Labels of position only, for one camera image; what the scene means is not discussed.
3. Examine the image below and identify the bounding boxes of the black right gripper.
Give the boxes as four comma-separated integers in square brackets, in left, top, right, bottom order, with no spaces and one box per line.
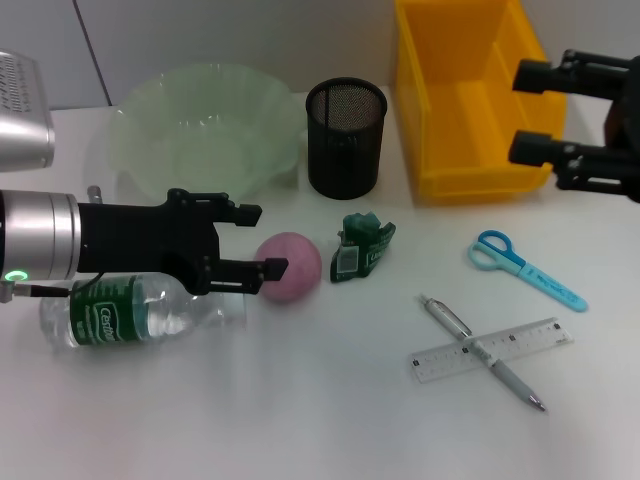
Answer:
[507,48,640,204]

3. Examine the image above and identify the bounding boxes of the black mesh pen holder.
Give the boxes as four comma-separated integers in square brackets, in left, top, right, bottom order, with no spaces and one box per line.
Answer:
[304,76,389,201]

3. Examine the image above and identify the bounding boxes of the blue scissors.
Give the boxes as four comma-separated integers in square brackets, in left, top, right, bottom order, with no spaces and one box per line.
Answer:
[467,229,590,314]

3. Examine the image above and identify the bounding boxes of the clear green-label water bottle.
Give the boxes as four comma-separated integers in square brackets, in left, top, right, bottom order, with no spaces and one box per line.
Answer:
[39,272,249,354]

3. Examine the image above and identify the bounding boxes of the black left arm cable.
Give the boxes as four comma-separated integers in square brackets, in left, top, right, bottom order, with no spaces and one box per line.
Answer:
[0,279,71,301]

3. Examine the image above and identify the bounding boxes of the pink peach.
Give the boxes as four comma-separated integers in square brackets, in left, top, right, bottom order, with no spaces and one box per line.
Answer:
[253,231,323,304]

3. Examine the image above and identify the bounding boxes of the green plastic wrapper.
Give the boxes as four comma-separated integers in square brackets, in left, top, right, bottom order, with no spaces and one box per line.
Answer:
[328,211,398,285]

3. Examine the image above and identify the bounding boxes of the yellow plastic bin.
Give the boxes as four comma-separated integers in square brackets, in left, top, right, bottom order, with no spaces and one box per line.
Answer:
[392,0,569,206]

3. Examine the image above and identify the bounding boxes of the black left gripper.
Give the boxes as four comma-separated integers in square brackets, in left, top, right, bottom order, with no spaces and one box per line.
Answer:
[77,188,290,296]

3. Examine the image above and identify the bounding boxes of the transparent plastic ruler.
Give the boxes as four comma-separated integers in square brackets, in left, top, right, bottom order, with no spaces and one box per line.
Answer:
[409,316,575,385]

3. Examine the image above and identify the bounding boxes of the silver grey pen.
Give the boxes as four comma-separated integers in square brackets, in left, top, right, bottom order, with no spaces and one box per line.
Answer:
[418,293,547,414]

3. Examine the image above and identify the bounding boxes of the green glass fruit plate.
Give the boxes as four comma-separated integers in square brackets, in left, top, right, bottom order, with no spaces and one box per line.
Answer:
[89,62,309,201]

